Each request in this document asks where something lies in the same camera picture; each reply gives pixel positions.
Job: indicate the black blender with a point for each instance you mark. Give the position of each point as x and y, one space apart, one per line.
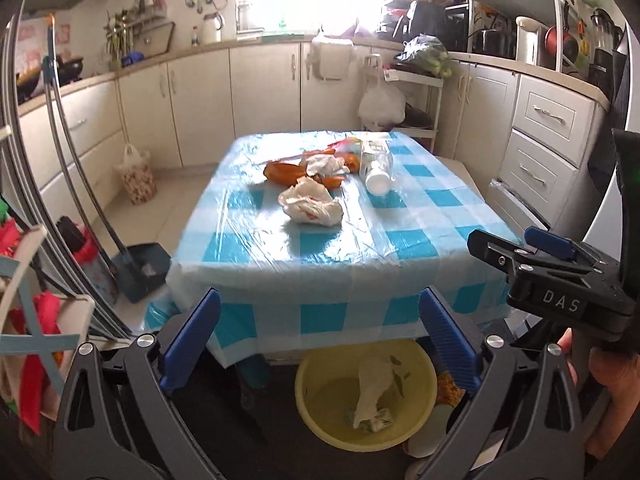
605 45

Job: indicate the yellow plastic basin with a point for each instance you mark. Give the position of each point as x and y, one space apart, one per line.
325 410

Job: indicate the orange floral cushion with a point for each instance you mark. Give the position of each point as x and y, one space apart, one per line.
450 390

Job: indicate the black air fryer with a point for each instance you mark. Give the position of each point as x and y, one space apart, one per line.
427 22

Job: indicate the white hanging bin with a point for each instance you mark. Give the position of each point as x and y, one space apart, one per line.
332 57

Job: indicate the red and black brush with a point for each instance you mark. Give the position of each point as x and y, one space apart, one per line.
77 242

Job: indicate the white kitchen cabinets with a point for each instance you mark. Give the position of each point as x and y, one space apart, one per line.
265 95

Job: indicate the dark sauce bottle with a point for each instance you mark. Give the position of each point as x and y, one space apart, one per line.
194 37

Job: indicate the white counter shelf rack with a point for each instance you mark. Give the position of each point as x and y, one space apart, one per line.
515 2

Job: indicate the wall utensil rack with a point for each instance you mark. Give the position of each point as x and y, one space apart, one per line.
135 15

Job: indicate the white thermos jug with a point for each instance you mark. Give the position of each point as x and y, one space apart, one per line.
212 30

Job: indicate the tissue with red print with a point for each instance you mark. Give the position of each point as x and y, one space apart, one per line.
310 205

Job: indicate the small blue box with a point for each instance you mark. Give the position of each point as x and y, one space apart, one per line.
131 59

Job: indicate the wide orange peel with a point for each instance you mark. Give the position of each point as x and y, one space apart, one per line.
280 172

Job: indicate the table with blue legs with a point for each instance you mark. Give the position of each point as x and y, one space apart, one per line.
255 372

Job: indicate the person's right hand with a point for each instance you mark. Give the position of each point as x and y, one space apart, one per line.
612 395

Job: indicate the long orange peel strip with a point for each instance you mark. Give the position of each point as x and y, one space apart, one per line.
320 151

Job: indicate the pile of red green slippers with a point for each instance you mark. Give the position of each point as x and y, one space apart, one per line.
45 360

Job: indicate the black cooking pot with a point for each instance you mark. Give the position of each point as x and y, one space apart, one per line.
35 87

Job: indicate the small silver packet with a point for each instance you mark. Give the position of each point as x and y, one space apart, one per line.
381 417

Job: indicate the red pan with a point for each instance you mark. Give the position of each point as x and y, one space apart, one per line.
560 42

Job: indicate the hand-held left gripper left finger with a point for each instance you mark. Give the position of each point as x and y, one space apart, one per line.
192 342

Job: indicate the dark framed tray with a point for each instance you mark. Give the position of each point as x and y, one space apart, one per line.
157 40

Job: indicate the colourful snack wrapper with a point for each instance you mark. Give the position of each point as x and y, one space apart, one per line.
347 145

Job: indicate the white drawer unit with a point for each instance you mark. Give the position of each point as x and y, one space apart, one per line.
545 130

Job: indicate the clear plastic bottle white cap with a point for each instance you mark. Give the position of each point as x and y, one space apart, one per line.
378 170

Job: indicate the white electric water boiler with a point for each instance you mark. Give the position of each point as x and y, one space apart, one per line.
527 40

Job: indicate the purple cloth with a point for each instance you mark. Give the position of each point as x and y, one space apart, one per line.
357 30

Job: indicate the white trolley rack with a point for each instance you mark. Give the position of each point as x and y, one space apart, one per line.
425 80

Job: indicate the blue checked tablecloth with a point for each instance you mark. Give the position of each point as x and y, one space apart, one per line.
325 270

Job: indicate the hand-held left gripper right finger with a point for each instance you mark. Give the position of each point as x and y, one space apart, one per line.
447 342

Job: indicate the floral shopping bag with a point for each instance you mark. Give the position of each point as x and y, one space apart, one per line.
136 180

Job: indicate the white slipper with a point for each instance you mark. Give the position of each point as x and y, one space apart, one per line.
430 432

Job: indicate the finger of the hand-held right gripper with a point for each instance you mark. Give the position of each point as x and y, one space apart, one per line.
492 252
550 244

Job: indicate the white and blue rack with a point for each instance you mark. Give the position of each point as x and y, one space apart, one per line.
42 320

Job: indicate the black rice cooker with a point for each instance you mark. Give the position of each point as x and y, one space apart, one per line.
492 42

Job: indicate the person's black pants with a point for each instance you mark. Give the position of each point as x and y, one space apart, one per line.
225 435

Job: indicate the bag of green vegetables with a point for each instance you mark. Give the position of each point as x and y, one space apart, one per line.
425 55

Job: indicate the long white tissue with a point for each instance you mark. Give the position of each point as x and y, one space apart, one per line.
377 380

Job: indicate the white plastic bag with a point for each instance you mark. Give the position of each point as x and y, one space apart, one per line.
382 102

